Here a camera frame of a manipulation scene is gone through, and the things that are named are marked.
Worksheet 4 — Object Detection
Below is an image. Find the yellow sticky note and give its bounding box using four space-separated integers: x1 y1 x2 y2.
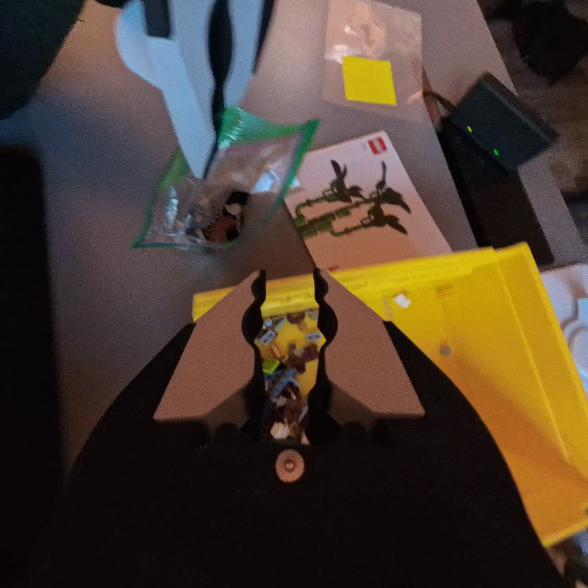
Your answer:
342 56 398 106

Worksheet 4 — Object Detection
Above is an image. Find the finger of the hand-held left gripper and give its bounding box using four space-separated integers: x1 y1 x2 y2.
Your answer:
220 0 275 127
146 0 219 180

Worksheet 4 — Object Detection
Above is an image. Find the black backpack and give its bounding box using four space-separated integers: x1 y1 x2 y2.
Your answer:
487 0 588 83

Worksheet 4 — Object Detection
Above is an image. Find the small clear plastic sleeve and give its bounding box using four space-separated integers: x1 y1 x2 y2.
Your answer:
321 0 424 110

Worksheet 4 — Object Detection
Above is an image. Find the grey desk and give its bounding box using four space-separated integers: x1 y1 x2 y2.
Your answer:
0 0 572 478

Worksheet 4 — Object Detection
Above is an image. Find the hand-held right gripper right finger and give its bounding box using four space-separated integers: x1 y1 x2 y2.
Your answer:
305 268 426 444

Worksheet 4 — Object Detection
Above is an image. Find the clear zip bag green seal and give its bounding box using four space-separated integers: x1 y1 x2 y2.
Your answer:
132 107 321 252

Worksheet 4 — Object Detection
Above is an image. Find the heap of white paper bags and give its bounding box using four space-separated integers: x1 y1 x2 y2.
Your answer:
540 266 588 396

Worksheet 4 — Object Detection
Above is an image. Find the yellow plastic storage bin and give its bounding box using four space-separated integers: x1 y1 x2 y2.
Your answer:
192 243 588 548

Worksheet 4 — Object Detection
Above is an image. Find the pile of toy building bricks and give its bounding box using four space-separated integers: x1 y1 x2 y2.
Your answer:
255 292 453 445

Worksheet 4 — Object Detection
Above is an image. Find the black flat device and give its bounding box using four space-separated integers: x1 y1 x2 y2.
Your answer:
436 117 556 267

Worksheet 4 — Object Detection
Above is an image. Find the dark cable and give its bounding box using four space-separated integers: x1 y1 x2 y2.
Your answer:
422 89 455 127

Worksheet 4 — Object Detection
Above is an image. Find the person's left forearm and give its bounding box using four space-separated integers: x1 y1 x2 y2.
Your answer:
0 0 85 118

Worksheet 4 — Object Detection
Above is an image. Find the plant building instruction booklet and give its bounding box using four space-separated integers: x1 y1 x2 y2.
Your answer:
284 130 453 272

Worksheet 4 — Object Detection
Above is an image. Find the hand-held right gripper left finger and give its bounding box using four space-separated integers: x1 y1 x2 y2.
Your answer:
152 269 268 444

